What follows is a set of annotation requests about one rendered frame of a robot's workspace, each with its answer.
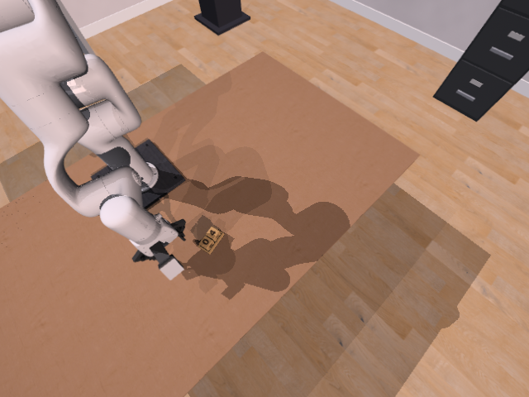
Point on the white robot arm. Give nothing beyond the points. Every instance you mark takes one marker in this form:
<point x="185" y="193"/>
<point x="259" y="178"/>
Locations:
<point x="41" y="68"/>

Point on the tan wooden calendar cube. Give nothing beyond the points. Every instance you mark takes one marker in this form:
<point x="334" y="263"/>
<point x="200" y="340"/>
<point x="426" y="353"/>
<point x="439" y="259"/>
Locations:
<point x="206" y="243"/>
<point x="213" y="233"/>

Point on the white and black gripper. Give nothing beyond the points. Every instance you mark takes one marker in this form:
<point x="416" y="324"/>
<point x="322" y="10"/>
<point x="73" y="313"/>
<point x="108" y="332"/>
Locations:
<point x="168" y="232"/>

